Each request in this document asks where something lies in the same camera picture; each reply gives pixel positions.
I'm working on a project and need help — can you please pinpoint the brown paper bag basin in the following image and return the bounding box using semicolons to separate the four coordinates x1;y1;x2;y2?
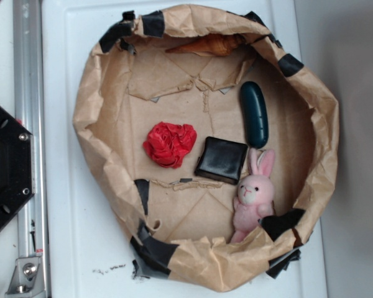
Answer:
73;4;339;292

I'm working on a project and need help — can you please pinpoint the metal corner bracket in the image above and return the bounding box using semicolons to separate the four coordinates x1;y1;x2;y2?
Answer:
5;256;47;298

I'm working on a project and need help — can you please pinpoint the black square leather pouch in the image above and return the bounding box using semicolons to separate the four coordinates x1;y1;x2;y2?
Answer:
194;137;248;185

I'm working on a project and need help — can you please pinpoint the white plastic tray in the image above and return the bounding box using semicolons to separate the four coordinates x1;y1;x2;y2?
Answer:
42;1;328;297

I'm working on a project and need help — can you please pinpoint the aluminium extrusion rail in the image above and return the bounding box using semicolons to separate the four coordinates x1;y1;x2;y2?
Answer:
13;1;52;297

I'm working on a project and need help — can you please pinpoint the pink plush bunny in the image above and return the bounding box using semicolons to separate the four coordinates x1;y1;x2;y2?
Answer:
231;148;275;243

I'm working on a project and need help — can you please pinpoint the dark teal oblong case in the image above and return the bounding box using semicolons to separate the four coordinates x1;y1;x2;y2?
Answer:
240;81;269;149

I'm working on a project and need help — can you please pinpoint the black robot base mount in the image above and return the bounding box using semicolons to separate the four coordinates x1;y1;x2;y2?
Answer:
0;106;34;232

